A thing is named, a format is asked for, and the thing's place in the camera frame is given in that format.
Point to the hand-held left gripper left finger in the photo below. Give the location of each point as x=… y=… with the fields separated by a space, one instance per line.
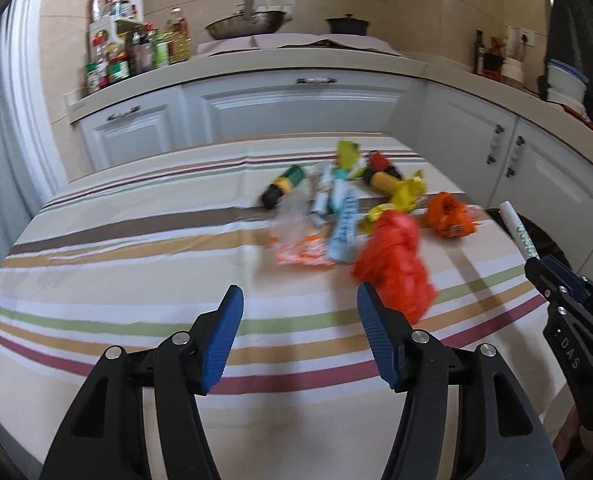
x=224 y=340

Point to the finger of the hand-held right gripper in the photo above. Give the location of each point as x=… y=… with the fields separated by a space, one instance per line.
x=568 y=280
x=540 y=277

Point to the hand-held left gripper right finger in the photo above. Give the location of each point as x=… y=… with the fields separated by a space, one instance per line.
x=379 y=340

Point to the black bag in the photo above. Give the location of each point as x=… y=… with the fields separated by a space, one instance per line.
x=546 y=240

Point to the white marker pen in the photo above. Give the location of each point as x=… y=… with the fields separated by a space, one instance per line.
x=518 y=232

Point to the red plastic bag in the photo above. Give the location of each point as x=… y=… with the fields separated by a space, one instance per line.
x=394 y=260

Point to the person's right hand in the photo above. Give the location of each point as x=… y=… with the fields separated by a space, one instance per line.
x=566 y=435

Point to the light blue wrapper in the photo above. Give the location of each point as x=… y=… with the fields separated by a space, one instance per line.
x=342 y=232

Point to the orange and white wrapper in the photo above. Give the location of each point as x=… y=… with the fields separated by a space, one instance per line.
x=304 y=252

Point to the striped tablecloth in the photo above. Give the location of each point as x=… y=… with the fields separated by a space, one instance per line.
x=126 y=260

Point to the clear plastic wrapper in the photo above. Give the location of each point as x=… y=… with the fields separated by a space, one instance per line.
x=291 y=220

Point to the crumpled yellow wrapper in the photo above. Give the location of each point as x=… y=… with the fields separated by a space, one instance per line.
x=407 y=195

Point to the white and teal wrapper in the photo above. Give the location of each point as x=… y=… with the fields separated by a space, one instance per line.
x=326 y=195

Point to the black green yellow tube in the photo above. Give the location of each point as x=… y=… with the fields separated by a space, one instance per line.
x=282 y=186

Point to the yellow green wrapper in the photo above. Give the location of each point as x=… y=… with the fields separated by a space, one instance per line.
x=349 y=155

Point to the stack of white containers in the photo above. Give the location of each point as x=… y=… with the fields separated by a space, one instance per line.
x=566 y=82

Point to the white jar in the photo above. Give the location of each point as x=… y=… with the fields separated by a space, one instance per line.
x=512 y=69

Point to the dark glass bottle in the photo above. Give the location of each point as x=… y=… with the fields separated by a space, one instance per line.
x=479 y=55

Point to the white kitchen cabinets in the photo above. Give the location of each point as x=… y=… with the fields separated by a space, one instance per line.
x=301 y=110

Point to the dark hanging cloth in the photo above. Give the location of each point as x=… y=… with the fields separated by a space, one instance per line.
x=576 y=25

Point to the white curtain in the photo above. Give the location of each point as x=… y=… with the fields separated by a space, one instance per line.
x=11 y=135

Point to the cluster of condiment bottles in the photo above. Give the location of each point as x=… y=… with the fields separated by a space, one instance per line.
x=126 y=55

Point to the beige stove cloth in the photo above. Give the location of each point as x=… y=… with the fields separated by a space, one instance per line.
x=286 y=42

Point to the black pot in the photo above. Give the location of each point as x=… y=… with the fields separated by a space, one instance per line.
x=349 y=26

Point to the steel wok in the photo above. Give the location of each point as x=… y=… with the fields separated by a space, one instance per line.
x=246 y=25

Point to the paper towel roll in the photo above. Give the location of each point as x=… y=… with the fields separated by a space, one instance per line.
x=135 y=4

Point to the white wall socket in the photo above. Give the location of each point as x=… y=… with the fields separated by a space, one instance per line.
x=527 y=37

